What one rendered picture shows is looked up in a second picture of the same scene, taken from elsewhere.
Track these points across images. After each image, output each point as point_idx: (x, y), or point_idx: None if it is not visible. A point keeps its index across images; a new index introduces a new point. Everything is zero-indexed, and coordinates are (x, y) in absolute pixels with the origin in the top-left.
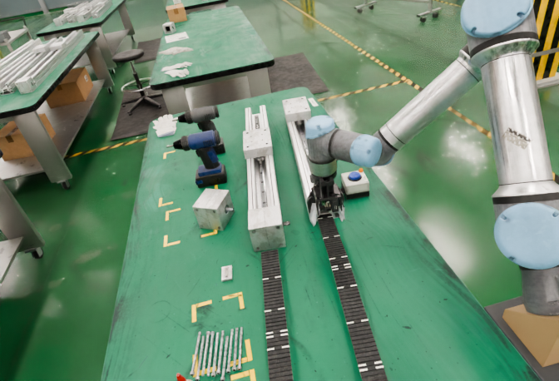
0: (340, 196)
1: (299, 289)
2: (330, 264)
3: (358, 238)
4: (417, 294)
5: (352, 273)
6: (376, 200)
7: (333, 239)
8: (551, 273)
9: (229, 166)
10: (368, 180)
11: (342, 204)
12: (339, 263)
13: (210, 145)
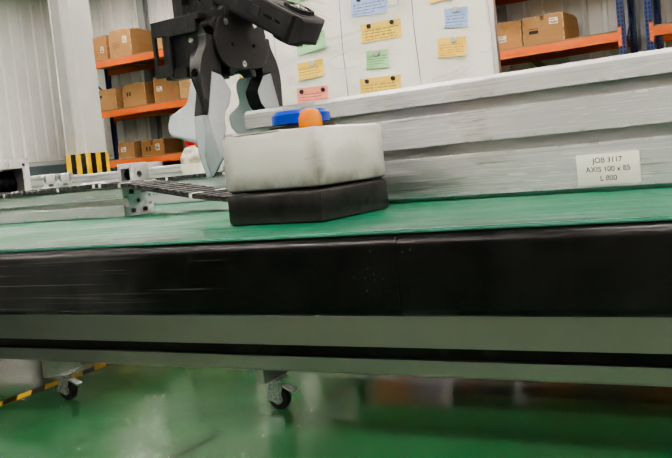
0: (152, 23)
1: (185, 204)
2: (164, 211)
3: (141, 220)
4: None
5: (81, 185)
6: (185, 230)
7: (192, 189)
8: None
9: None
10: (232, 137)
11: (196, 100)
12: (124, 181)
13: None
